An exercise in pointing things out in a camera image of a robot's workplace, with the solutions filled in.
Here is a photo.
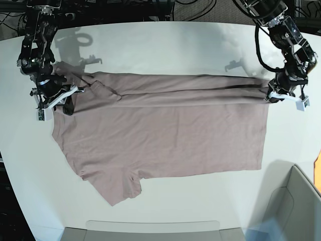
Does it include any orange item right edge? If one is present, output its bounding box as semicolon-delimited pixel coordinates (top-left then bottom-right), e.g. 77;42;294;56
313;153;321;189

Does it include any blue item bottom right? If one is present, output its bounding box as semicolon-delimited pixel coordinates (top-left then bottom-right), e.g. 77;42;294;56
245;218;282;241

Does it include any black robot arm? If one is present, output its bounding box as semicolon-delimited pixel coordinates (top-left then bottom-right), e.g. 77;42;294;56
17;1;84;121
234;1;317;108

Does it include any thick black cable loop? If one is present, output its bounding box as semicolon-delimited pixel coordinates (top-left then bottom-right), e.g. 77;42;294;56
254;24;284;73

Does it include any pink T-shirt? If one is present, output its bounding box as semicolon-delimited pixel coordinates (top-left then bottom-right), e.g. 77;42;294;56
52;62;268;206

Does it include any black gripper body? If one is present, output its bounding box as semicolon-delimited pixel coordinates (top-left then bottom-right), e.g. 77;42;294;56
35;74;71;98
267;70;308;97

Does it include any grey cardboard box right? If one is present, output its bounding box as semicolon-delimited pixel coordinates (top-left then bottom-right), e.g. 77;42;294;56
264;165;320;240

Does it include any grey tray bottom edge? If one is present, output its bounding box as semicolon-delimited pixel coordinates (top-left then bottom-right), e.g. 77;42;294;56
61;220;245;240

